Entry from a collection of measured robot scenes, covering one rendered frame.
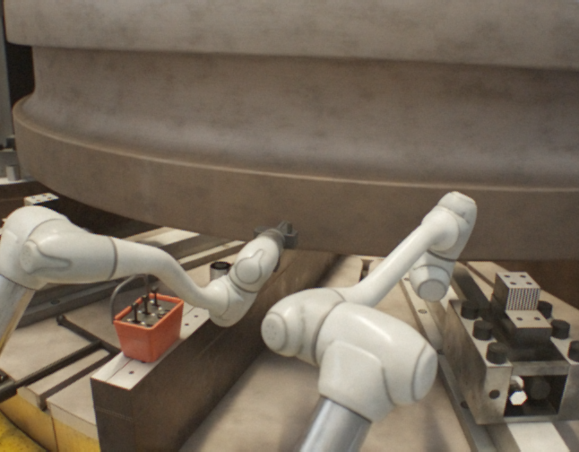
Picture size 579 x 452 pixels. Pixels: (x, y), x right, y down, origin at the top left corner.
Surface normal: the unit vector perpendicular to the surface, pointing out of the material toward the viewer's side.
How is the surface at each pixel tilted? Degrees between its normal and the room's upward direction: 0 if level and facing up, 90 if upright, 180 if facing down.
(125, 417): 90
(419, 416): 0
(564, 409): 90
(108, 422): 90
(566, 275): 90
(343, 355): 51
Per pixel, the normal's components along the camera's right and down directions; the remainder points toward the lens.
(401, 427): 0.03, -0.95
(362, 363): -0.41, -0.40
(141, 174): -0.48, 0.27
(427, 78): -0.08, 0.32
